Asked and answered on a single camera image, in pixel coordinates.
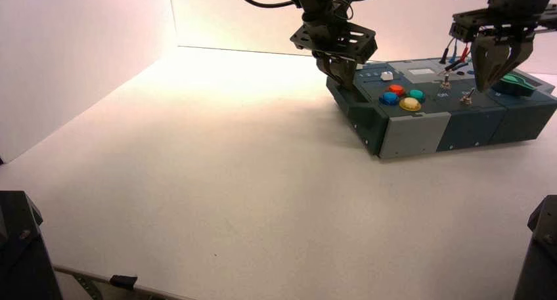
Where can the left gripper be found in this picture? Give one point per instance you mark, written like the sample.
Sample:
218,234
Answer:
341,40

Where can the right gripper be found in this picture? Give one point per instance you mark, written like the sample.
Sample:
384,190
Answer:
513,15

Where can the metal toggle switch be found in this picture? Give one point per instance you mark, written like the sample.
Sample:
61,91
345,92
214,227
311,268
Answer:
466,99
445,82

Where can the dark teal grey control box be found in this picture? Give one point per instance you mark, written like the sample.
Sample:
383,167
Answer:
465,124

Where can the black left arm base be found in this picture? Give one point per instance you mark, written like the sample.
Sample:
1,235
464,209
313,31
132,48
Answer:
22,254

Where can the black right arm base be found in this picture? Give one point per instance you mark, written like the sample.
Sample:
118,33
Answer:
539,259

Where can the green rotary knob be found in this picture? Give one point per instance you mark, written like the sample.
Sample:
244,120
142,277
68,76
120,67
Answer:
520,85

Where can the blue dome push button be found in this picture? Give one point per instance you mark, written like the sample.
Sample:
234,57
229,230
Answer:
388,99

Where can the red dome push button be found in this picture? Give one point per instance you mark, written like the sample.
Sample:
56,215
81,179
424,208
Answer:
396,89

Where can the yellow dome push button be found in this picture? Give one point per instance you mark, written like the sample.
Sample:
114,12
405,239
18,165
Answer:
410,104

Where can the small white display screen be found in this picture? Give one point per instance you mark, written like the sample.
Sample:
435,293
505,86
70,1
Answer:
422,71

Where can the teal dome push button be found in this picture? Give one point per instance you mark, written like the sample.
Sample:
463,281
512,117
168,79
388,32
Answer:
416,95

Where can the small black clip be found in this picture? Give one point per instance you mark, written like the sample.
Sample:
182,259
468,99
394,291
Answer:
123,282

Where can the metal table edge rail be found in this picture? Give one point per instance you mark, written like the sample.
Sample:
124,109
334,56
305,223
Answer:
87,282

